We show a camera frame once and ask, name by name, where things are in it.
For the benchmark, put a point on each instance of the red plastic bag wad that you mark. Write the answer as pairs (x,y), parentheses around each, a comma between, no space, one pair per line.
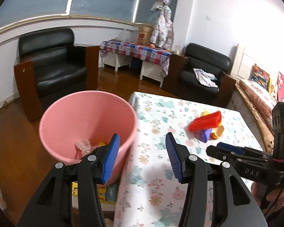
(85,147)

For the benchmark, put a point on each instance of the plaid checkered tablecloth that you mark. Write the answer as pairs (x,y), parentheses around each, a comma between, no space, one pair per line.
(157,56)

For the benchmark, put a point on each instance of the purple felt cloth roll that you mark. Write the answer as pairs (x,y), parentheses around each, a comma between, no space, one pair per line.
(203,135)

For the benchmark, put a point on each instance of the clear plastic bag on table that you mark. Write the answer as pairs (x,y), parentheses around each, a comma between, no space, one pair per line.
(123,36)

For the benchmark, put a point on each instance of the brown dotted quilt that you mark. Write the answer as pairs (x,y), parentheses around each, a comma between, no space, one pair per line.
(260,98)

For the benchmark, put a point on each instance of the black leather armchair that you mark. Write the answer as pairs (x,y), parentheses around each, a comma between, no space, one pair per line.
(181,80)
(50,66)

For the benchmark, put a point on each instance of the person's right hand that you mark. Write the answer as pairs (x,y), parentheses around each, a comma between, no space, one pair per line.
(275,197)

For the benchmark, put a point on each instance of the brown paper bag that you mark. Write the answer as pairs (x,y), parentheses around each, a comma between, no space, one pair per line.
(144,35)

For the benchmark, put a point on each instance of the floral puffer jacket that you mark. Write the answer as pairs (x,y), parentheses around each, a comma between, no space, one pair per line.
(163,32)

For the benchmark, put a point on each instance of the left black leather armchair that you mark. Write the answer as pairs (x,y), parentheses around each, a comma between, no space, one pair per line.
(50,66)

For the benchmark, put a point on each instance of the white wooden headboard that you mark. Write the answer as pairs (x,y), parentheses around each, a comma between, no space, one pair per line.
(243,62)

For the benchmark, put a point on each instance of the brown leaf bed blanket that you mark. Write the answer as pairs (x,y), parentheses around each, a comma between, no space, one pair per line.
(256,122)

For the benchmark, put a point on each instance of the floral bear tablecloth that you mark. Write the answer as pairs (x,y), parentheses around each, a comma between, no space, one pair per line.
(169,180)

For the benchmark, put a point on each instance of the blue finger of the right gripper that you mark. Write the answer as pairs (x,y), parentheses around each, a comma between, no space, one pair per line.
(221,154)
(230,148)

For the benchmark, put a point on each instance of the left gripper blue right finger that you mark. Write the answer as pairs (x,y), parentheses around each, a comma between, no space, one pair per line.
(175,156)

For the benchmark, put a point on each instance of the pink plastic trash bucket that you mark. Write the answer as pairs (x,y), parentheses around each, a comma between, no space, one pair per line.
(91,115)

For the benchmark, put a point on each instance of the red foam net sleeve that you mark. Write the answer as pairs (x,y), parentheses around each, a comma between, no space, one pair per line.
(205,122)

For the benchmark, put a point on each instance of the crumpled cloth on armchair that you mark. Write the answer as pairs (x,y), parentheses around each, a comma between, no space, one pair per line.
(205,79)

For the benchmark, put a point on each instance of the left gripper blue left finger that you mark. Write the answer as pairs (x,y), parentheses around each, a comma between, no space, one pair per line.
(108,159)

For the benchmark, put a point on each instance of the white side table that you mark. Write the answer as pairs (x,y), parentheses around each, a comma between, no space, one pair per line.
(142,68)

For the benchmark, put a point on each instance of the right black leather armchair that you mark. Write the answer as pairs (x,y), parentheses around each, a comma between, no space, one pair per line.
(181,80)

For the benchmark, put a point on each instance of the colourful patterned pillow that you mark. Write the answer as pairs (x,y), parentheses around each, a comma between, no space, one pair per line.
(259,76)

